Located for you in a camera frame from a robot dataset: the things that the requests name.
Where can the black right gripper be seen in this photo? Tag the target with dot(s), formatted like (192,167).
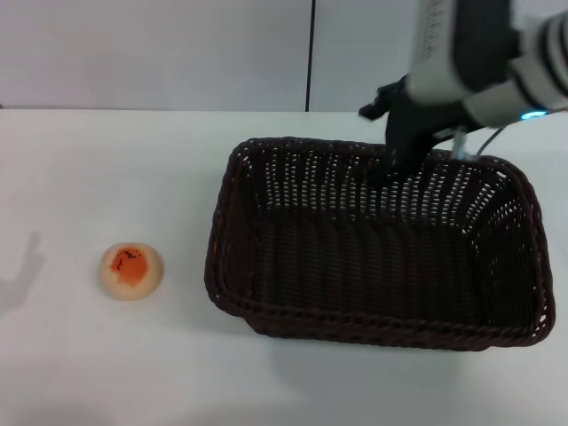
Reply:
(417,124)

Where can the black woven wicker basket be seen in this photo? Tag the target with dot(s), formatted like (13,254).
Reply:
(355,275)

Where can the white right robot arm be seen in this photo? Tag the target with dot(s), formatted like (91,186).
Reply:
(541,66)

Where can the round bun with orange centre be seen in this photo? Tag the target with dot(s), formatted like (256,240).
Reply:
(131,271)

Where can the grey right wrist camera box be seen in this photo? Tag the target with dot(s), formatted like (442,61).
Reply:
(437,53)

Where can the black vertical wall strip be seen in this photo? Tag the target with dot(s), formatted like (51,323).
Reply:
(310,53)

